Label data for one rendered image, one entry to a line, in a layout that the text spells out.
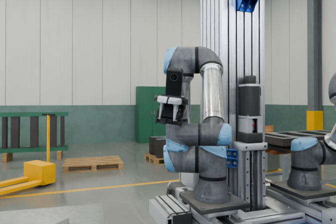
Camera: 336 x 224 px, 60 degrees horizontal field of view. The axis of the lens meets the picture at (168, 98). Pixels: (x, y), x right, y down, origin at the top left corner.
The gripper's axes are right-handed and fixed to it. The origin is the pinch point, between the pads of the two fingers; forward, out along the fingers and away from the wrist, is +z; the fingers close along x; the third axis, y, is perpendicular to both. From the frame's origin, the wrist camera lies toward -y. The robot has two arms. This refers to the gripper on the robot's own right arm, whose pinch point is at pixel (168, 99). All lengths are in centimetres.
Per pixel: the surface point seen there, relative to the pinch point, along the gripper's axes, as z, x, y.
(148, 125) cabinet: -923, 155, 111
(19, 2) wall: -804, 601, -231
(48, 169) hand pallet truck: -400, 229, 151
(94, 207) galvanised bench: -37, 26, 45
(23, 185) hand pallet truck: -363, 248, 171
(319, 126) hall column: -914, -398, 35
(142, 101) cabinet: -915, 184, 31
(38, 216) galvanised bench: -26, 42, 47
